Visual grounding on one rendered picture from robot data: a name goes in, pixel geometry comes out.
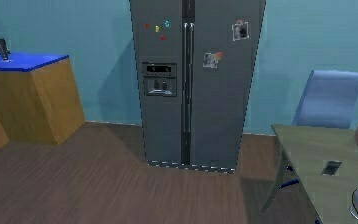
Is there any grey two-door fridge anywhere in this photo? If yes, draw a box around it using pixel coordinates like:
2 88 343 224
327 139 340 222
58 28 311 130
129 0 267 174

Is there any wooden counter with blue top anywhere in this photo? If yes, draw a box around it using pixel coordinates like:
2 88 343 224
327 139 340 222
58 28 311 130
0 51 86 158

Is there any dark grey phone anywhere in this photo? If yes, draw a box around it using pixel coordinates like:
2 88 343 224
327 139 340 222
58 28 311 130
320 160 343 177

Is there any photo with coloured magnet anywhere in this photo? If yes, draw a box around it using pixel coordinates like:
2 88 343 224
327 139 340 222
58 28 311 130
202 51 223 70

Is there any photo with white border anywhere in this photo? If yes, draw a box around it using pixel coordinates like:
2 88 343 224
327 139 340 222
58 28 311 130
231 19 250 42

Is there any grey fridge door handle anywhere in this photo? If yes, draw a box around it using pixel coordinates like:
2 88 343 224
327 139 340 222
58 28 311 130
188 22 195 134
182 22 189 134

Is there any blue chair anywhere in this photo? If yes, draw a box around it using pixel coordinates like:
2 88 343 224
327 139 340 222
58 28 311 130
279 69 358 190

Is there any olive green table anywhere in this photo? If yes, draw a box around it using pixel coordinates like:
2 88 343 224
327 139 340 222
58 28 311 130
260 123 358 224

